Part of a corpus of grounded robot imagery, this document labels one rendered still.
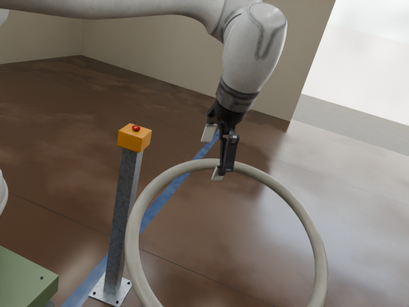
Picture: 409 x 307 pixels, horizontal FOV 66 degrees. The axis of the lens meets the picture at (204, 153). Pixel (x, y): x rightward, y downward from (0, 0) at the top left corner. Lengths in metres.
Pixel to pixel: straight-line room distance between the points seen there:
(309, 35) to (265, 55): 5.59
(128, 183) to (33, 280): 0.69
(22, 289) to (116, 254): 0.91
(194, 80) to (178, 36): 0.90
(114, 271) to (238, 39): 1.63
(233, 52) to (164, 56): 6.20
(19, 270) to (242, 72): 0.85
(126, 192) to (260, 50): 1.19
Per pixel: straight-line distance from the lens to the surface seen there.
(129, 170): 1.57
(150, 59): 6.95
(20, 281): 1.09
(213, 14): 0.73
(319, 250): 0.86
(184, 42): 6.63
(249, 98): 0.67
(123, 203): 1.68
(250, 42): 0.60
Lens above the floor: 1.68
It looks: 25 degrees down
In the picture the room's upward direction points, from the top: 15 degrees clockwise
